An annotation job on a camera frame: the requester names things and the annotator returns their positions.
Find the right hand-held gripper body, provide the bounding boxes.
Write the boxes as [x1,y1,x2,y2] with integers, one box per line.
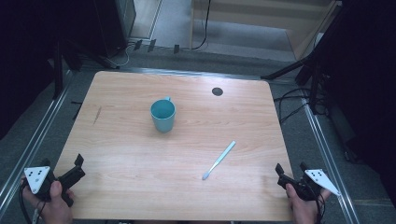
[276,168,341,202]

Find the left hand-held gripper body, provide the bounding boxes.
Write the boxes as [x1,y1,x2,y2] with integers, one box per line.
[23,165,86,208]

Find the light blue toothbrush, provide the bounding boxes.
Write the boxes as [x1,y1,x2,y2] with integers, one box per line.
[202,140,237,181]

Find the teal cup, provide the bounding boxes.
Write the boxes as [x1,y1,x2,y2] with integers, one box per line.
[149,96,177,134]

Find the person's right hand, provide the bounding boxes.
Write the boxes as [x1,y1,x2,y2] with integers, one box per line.
[285,183,332,224]

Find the person's left hand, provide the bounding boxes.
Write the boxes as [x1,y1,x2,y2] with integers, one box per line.
[21,179,76,224]

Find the black metal stand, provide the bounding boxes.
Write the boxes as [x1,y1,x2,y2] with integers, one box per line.
[51,38,120,101]
[261,54,326,116]

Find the black curtain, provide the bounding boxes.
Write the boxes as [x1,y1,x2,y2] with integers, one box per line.
[0,0,104,141]
[317,0,396,208]

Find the dark cabinet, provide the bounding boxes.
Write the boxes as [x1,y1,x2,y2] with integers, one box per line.
[92,0,137,59]

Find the light wooden furniture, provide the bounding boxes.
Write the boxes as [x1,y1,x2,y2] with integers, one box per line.
[189,0,344,61]

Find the aluminium floor rail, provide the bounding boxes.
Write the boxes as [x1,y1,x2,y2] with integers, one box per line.
[301,98,362,224]
[0,70,73,213]

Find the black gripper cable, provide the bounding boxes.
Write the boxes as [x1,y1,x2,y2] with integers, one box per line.
[313,192,327,224]
[18,186,43,224]

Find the black floor cables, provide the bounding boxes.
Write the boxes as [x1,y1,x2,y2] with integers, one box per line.
[273,88,313,125]

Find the white floor cable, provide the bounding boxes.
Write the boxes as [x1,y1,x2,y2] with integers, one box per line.
[115,43,131,68]

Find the black hanging cable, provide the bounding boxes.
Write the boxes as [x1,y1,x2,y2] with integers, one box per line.
[191,0,213,51]

